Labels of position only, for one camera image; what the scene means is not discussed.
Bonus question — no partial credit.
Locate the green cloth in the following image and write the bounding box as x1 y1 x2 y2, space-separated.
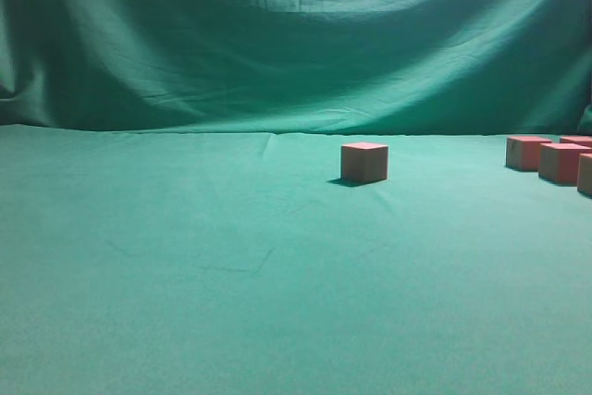
1 0 591 394

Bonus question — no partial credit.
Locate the pink cube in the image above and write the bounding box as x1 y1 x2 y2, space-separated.
576 154 592 197
538 143 591 186
505 135 552 172
560 136 592 148
340 142 389 183

